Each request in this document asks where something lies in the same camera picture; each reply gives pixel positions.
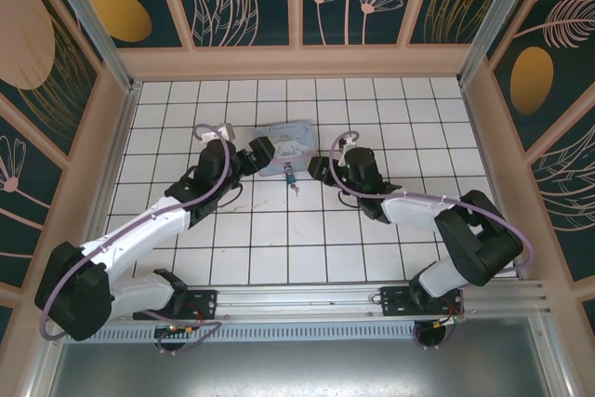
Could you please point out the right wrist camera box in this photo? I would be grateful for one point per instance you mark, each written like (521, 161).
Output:
(348, 140)

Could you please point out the light blue cartoon tin box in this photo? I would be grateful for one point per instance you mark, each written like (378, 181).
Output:
(293, 146)

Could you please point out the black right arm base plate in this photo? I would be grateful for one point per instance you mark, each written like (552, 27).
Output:
(395, 301)

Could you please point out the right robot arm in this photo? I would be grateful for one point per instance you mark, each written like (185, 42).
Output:
(479, 239)

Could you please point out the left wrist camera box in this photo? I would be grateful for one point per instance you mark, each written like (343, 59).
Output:
(225, 129)

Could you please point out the small teal padlock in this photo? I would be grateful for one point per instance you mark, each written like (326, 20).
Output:
(289, 177)

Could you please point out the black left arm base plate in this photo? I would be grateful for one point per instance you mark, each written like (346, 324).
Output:
(204, 304)

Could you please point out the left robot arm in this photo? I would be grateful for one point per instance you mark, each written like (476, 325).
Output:
(139, 234)

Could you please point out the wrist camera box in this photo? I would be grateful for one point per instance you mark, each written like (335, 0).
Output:
(348, 140)
(225, 129)

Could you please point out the aluminium side rail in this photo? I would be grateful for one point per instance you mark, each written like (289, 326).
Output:
(475, 129)
(122, 129)

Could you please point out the grey metal sheet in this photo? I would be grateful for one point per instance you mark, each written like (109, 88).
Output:
(297, 369)

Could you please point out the aluminium frame post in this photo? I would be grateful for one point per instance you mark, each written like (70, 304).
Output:
(91, 20)
(492, 20)

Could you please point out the aluminium mounting rail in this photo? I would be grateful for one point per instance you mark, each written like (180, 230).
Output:
(297, 297)

